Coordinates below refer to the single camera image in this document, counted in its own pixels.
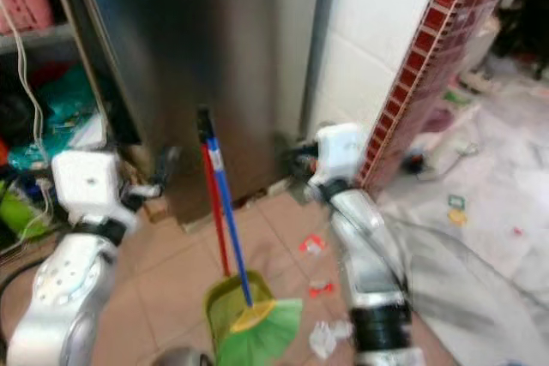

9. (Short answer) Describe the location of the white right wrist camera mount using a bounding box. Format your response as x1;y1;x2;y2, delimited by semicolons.
309;123;368;185

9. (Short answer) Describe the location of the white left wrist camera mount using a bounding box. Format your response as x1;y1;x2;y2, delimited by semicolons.
51;150;130;225

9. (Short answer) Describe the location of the white hanging cable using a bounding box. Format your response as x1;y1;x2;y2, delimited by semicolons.
4;0;52;230

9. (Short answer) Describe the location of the grey metal shelf rack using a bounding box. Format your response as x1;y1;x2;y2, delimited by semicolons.
0;0;138;238

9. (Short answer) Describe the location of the pink plastic basket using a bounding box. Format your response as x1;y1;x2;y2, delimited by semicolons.
0;0;63;37

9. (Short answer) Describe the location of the blue handled green broom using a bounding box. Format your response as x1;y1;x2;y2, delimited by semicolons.
206;136;304;366

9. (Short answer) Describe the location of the red wrapper litter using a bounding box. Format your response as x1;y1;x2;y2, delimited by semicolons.
309;279;335;297
300;233;327;255

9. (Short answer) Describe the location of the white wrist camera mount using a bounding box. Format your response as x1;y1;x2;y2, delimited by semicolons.
51;150;130;225
309;123;368;185

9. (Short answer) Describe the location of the stainless steel fridge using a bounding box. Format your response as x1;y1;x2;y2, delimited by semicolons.
73;0;323;221

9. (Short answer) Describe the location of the teal plastic bag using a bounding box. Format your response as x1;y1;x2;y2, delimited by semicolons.
9;66;104;170

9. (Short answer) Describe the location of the lime green bag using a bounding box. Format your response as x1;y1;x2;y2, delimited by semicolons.
0;186;52;234

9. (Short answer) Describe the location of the red handled green dustpan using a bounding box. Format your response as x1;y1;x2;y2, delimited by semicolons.
196;107;268;345

